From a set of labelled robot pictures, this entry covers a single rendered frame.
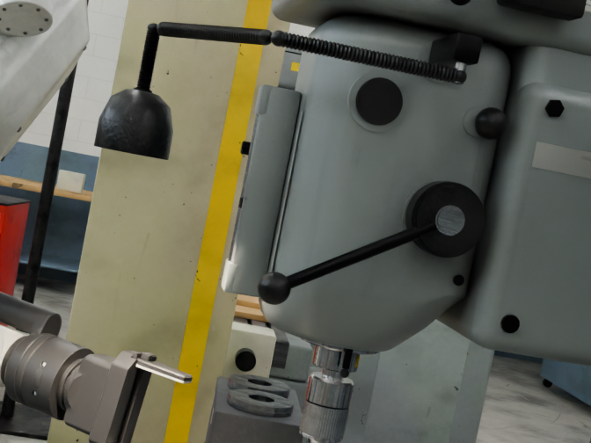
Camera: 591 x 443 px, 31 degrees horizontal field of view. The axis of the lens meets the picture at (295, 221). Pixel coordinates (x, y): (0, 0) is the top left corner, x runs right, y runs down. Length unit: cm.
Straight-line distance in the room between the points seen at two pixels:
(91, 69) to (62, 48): 871
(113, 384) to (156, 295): 161
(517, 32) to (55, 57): 61
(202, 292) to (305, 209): 183
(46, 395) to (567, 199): 61
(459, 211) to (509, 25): 18
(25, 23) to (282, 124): 36
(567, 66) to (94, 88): 915
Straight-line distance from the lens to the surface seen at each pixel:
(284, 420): 142
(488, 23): 101
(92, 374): 124
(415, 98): 101
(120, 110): 101
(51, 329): 131
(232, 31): 95
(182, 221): 280
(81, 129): 1009
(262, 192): 106
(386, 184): 100
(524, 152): 102
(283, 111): 106
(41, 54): 136
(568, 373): 909
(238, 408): 143
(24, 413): 551
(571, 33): 104
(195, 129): 280
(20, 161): 1012
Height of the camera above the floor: 148
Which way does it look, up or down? 3 degrees down
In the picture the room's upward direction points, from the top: 11 degrees clockwise
